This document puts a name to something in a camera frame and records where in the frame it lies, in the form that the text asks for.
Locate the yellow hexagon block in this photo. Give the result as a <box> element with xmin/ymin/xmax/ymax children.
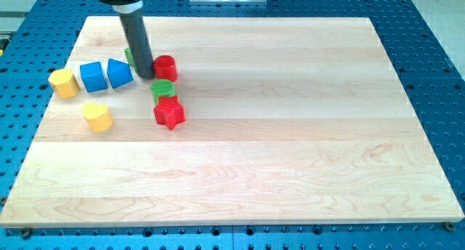
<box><xmin>48</xmin><ymin>68</ymin><xmax>80</xmax><ymax>99</ymax></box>

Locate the red cylinder block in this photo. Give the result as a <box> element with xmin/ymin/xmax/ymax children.
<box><xmin>153</xmin><ymin>55</ymin><xmax>178</xmax><ymax>82</ymax></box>

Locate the blue triangle block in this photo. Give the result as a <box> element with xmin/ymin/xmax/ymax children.
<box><xmin>107</xmin><ymin>59</ymin><xmax>134</xmax><ymax>89</ymax></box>

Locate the yellow heart block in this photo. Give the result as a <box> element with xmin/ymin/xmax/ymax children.
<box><xmin>81</xmin><ymin>102</ymin><xmax>114</xmax><ymax>133</ymax></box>

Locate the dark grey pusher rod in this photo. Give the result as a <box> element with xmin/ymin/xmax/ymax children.
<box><xmin>115</xmin><ymin>1</ymin><xmax>154</xmax><ymax>79</ymax></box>

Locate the blue cube block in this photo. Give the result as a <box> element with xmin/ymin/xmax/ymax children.
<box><xmin>80</xmin><ymin>62</ymin><xmax>108</xmax><ymax>92</ymax></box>

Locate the green star block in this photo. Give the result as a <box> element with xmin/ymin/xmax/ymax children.
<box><xmin>124</xmin><ymin>47</ymin><xmax>134</xmax><ymax>67</ymax></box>

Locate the light wooden board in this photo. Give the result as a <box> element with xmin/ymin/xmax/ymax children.
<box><xmin>1</xmin><ymin>17</ymin><xmax>464</xmax><ymax>228</ymax></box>

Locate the red star block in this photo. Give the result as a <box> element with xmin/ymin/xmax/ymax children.
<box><xmin>153</xmin><ymin>95</ymin><xmax>185</xmax><ymax>130</ymax></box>

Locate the green cylinder block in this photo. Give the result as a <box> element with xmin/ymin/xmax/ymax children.
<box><xmin>150</xmin><ymin>79</ymin><xmax>175</xmax><ymax>105</ymax></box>

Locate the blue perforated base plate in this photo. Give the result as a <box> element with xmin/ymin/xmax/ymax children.
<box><xmin>1</xmin><ymin>0</ymin><xmax>464</xmax><ymax>249</ymax></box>

